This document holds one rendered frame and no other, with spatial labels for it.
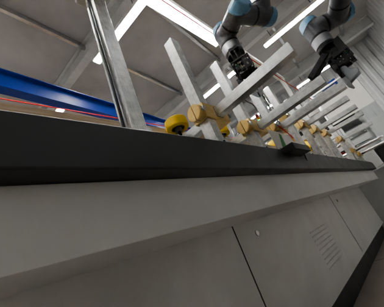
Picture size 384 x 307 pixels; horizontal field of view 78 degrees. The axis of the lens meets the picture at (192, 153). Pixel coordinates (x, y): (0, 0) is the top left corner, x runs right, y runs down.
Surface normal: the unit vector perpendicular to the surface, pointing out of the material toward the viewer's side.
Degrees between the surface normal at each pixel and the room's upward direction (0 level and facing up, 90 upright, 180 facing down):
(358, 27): 90
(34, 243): 90
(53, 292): 90
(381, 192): 90
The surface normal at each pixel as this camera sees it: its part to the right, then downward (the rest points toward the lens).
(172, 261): 0.64, -0.51
